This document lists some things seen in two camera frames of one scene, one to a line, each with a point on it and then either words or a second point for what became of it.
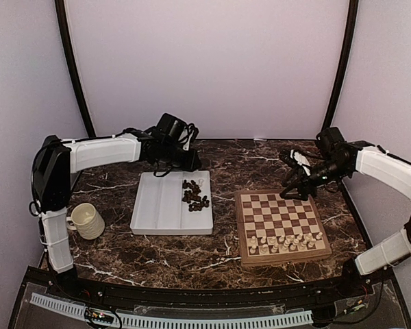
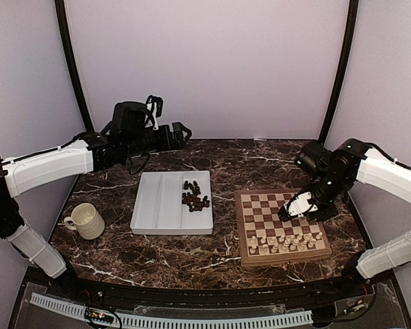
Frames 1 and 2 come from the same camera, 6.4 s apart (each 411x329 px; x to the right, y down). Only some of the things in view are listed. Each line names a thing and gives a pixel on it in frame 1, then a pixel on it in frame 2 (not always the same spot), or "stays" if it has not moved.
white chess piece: x=275 y=247 stays
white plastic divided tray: x=159 y=208 stays
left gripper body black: x=175 y=160 -> x=138 y=143
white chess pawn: x=271 y=240 stays
